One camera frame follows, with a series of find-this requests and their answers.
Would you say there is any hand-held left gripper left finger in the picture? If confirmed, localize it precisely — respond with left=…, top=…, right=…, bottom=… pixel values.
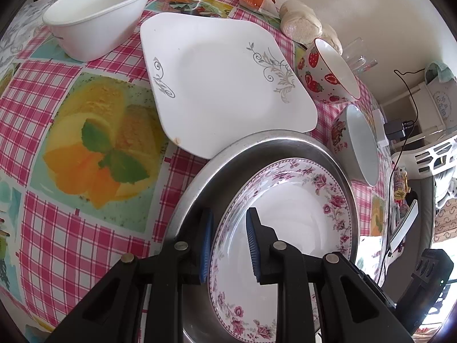
left=46, top=207, right=215, bottom=343

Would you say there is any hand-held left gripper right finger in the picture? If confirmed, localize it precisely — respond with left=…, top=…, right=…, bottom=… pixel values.
left=246, top=207, right=411, bottom=343

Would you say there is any round metal basin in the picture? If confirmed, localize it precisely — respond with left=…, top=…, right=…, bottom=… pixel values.
left=167, top=129, right=359, bottom=343

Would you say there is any pink floral round plate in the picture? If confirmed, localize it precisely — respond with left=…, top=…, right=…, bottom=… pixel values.
left=208, top=158, right=352, bottom=343

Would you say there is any white bowl red brown print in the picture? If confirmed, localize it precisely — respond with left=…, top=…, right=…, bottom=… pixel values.
left=330, top=105, right=380, bottom=187

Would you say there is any white square plate grey flourish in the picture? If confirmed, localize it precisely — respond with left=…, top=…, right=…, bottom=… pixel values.
left=140, top=12, right=318, bottom=159

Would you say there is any strawberry print bowl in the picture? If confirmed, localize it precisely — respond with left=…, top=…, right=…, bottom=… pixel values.
left=297, top=37, right=362, bottom=103

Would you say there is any white square bowl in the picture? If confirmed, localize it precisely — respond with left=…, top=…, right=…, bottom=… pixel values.
left=42, top=0, right=156, bottom=62

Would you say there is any yellow printed tube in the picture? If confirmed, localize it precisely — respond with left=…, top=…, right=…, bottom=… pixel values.
left=393, top=171, right=409, bottom=201

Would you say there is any white plastic basket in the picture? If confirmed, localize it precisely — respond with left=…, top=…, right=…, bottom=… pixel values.
left=391, top=137, right=457, bottom=179

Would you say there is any pink checkered tablecloth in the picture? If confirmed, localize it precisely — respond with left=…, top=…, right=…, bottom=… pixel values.
left=0, top=0, right=397, bottom=329

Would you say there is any black power adapter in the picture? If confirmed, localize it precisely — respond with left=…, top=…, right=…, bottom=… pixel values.
left=384, top=119, right=415, bottom=140

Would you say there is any white power strip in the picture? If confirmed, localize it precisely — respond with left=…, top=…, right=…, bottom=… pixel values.
left=371, top=109, right=391, bottom=147

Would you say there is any white wooden stool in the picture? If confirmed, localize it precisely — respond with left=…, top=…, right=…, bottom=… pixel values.
left=378, top=79, right=457, bottom=136

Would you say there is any teal cloth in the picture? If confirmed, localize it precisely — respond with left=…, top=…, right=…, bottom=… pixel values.
left=425, top=62, right=456, bottom=83

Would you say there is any clear glass mug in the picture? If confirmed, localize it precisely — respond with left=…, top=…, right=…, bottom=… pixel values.
left=339, top=37, right=378, bottom=75

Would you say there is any bag of steamed buns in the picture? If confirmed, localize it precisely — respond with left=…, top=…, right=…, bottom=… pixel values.
left=279, top=0, right=344, bottom=53

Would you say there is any black power cable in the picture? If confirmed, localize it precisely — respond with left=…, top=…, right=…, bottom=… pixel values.
left=378, top=69, right=425, bottom=279

